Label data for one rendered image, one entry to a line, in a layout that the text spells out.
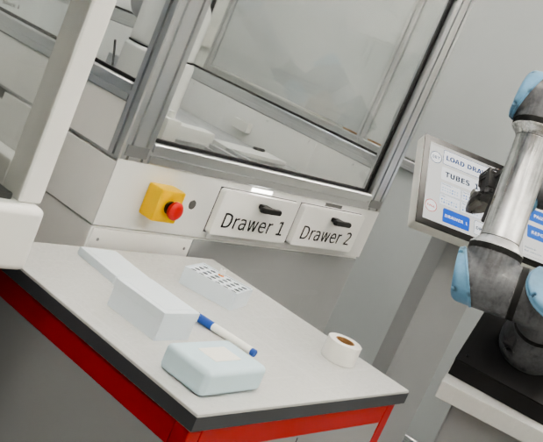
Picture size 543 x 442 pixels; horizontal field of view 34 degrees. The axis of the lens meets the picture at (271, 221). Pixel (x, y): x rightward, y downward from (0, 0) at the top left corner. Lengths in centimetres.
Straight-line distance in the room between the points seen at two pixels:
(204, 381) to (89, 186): 65
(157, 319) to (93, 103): 58
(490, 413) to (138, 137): 93
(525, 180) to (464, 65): 186
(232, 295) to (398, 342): 120
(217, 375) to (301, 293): 116
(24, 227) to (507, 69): 261
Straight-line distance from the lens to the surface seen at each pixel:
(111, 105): 183
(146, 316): 147
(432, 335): 289
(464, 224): 271
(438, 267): 281
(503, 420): 197
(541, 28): 368
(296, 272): 239
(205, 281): 178
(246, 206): 209
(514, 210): 193
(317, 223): 233
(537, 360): 200
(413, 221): 263
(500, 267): 189
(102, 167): 182
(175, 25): 177
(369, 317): 383
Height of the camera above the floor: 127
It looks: 11 degrees down
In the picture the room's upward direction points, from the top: 23 degrees clockwise
